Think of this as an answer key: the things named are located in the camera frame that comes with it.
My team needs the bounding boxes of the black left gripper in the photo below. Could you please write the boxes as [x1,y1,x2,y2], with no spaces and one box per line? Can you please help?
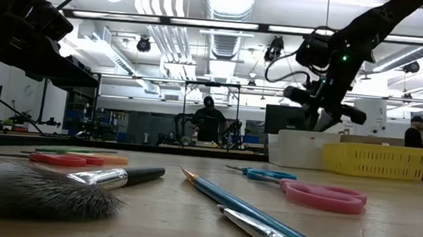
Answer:
[0,0,106,91]

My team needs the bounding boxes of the blue-handled scissors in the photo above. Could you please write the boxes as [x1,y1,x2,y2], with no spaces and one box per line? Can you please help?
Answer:
[224,165,299,185]

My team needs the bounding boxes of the large fluffy black-handled brush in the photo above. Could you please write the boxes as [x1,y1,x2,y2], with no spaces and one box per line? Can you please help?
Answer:
[0,153,166,229]

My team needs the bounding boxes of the black computer monitor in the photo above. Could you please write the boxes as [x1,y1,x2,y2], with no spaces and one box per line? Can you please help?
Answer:
[263,104,308,137]

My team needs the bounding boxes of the orange-handled scissors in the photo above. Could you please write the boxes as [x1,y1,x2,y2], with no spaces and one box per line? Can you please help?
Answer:
[20,147,130,168]

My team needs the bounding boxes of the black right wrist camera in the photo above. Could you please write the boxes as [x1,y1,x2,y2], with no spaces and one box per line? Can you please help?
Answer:
[294,29,335,70]

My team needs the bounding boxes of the red-handled scissors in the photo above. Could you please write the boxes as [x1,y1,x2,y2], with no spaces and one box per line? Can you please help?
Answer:
[0,148,106,171]

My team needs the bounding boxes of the white plastic bin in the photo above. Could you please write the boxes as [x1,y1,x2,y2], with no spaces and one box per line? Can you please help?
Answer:
[266,128,343,173]

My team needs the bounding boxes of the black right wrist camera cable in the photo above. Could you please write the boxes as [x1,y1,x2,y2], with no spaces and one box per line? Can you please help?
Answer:
[262,21,337,89]

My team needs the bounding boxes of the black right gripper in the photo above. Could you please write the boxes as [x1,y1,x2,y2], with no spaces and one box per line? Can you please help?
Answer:
[280,77,370,136]

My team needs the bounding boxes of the yellow plastic basket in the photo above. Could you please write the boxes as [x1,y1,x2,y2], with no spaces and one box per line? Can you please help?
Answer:
[320,140,423,183]

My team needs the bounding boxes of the person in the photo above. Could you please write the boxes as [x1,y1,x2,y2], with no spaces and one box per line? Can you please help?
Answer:
[189,94,233,146]
[403,114,423,149]

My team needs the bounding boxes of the pink-handled scissors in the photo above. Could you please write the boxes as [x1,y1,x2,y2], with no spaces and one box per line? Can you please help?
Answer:
[255,174,369,217]

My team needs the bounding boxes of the black workstation frame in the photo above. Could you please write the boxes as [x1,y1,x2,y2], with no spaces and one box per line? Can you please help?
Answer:
[180,79,242,152]

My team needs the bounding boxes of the black aluminium rig frame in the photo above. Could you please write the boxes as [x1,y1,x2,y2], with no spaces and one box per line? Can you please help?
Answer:
[0,2,423,181]

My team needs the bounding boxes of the thick blue paintbrush gold ferrule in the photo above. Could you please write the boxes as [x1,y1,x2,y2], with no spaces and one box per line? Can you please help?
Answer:
[175,166,327,237]

